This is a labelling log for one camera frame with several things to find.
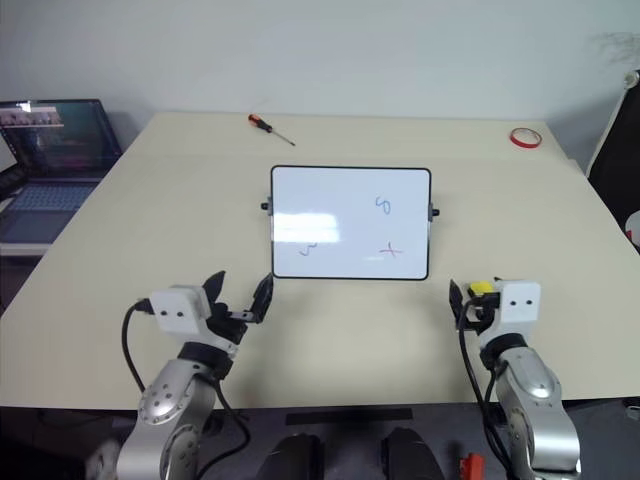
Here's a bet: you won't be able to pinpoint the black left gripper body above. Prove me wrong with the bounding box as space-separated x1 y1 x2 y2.
206 300 254 347

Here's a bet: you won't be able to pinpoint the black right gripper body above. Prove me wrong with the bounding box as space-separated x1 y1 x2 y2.
461 292 502 335

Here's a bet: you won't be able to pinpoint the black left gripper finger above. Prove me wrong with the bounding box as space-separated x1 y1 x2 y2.
249 273 276 326
201 270 228 307

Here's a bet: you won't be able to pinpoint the small black-framed whiteboard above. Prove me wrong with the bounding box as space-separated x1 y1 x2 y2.
259 165 443 282

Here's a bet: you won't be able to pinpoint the red tape roll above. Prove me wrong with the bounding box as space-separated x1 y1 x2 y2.
509 126 544 151

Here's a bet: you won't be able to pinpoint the white rounded object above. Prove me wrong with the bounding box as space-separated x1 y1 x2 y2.
624 208 640 252

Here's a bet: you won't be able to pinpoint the dark rounded shape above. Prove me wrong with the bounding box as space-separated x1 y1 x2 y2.
379 426 447 480
256 433 327 480

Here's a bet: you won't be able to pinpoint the small red object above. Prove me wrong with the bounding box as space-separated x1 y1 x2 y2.
459 453 485 480

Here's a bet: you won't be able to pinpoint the black chair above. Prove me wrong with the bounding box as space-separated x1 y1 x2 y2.
586 84 640 254

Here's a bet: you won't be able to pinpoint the open dark blue laptop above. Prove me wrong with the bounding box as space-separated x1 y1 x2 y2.
0 98 124 245

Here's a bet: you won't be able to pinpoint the black laptop with white screen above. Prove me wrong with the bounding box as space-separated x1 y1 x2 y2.
0 132 27 204

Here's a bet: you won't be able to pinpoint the dried plant twigs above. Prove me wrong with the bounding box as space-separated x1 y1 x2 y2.
593 30 640 67

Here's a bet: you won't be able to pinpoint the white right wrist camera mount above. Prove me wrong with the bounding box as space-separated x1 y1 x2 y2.
491 279 543 347

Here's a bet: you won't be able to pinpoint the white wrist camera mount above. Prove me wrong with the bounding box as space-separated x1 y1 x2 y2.
147 284 212 347
491 279 543 347

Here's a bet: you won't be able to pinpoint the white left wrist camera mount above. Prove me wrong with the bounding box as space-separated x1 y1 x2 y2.
147 284 212 347

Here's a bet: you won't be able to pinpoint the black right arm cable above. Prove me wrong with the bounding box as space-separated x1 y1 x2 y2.
458 298 507 472

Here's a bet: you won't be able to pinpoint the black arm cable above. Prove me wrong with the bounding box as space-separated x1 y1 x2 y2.
458 298 507 472
121 298 252 464

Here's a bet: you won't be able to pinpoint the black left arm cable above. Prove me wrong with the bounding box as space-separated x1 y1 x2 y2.
121 298 252 464

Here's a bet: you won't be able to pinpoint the orange-handled screwdriver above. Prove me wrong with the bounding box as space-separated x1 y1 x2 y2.
246 113 297 148

